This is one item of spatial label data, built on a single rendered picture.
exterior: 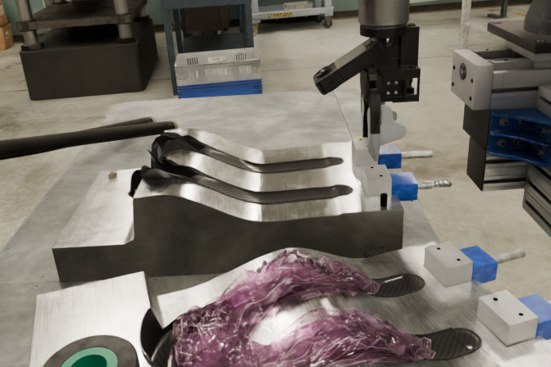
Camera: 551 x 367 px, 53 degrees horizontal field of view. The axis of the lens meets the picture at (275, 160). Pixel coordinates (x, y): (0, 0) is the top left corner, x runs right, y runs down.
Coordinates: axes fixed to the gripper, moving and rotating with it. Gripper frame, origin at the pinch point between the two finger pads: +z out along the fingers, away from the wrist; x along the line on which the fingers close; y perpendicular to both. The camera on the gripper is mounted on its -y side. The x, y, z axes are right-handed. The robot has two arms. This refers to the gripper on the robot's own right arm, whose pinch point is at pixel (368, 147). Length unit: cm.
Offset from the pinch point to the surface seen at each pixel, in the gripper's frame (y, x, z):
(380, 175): -0.2, -12.1, -0.4
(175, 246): -30.5, -17.8, 6.2
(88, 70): -164, 356, 70
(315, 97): -4, 65, 11
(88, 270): -43.5, -17.8, 9.3
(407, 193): 3.5, -13.0, 2.3
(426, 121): 81, 252, 91
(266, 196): -17.2, -9.6, 3.1
